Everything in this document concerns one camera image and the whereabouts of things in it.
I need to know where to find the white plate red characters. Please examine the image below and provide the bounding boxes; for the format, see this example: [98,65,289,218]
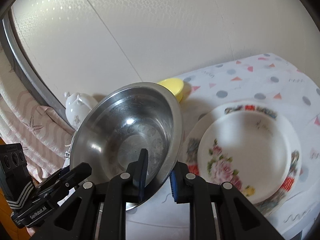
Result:
[180,101,302,216]

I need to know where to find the stainless steel bowl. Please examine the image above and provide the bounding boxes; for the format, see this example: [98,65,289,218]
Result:
[70,82,183,202]

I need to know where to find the white floral deep plate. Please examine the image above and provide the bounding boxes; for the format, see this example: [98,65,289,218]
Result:
[197,111,300,204]

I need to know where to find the pink striped curtain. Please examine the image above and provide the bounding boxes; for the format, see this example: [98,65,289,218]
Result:
[1,51,74,182]

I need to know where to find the white ceramic electric kettle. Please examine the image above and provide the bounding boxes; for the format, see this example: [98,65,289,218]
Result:
[64,92,98,130]

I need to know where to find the yellow plastic bowl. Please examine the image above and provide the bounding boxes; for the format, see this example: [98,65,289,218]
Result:
[158,78,184,102]

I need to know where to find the white patterned tablecloth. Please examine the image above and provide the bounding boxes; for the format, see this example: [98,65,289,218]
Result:
[120,52,320,240]

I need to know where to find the white kettle power cord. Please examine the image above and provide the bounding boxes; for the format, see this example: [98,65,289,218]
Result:
[63,139,73,167]

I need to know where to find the grey metal window frame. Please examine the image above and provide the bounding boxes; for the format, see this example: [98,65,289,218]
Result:
[1,9,68,122]

